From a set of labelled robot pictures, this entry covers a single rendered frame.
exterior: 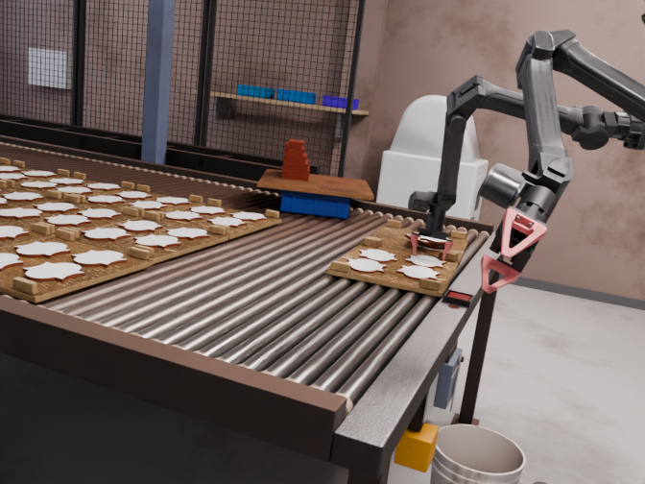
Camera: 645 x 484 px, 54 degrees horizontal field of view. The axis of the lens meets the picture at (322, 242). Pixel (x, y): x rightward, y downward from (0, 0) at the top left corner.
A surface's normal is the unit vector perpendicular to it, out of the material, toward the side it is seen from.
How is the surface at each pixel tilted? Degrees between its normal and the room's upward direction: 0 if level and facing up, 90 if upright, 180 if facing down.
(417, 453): 90
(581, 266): 90
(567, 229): 90
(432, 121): 90
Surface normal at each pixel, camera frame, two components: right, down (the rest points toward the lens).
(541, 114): 0.05, -0.62
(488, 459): -0.61, 0.06
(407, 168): -0.37, 0.17
